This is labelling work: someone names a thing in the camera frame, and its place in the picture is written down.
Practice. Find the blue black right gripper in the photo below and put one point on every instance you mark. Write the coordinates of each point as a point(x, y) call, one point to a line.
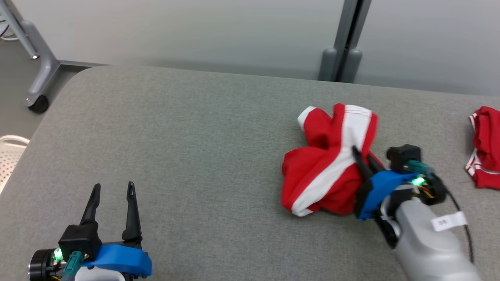
point(377, 189)

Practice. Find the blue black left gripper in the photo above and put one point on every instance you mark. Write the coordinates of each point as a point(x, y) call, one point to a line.
point(121, 259)

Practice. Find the red shorts with white stripe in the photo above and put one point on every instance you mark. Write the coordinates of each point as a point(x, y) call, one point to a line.
point(324, 175)

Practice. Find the red white jersey shirt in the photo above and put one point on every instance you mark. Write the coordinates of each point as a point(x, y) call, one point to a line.
point(486, 148)

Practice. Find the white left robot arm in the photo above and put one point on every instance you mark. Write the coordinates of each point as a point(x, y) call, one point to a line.
point(99, 275)

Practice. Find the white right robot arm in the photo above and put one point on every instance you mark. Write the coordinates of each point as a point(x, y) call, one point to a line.
point(425, 242)

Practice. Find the white perforated laundry basket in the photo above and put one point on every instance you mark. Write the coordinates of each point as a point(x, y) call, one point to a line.
point(9, 156)

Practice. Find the grey wheeled stand leg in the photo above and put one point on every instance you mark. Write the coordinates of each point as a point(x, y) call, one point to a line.
point(43, 74)

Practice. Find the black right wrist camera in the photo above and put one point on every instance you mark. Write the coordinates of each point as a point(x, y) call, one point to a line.
point(402, 156)

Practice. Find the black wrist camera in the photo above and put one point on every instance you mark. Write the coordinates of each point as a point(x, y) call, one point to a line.
point(80, 240)
point(402, 156)

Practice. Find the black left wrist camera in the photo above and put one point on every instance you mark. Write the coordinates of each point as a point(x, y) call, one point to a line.
point(80, 240)

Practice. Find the grey partition post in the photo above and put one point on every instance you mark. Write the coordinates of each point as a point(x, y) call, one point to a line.
point(343, 47)

